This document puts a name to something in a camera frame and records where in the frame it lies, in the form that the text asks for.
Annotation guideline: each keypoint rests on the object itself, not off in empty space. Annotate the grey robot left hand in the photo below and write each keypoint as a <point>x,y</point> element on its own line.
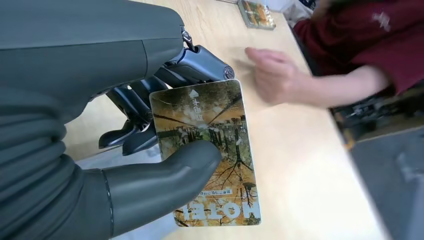
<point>76,43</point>

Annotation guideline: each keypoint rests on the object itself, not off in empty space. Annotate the autumn tree print card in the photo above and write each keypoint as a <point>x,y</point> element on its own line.
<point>212,112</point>

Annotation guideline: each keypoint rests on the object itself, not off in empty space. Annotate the person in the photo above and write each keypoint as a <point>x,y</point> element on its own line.
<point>364,30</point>

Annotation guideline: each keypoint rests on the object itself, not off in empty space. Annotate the stack of printed cards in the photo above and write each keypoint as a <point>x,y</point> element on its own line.
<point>256,15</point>

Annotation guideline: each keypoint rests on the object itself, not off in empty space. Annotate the ribbed grey left arm sleeve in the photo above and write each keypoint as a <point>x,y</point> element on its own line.
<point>33,172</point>

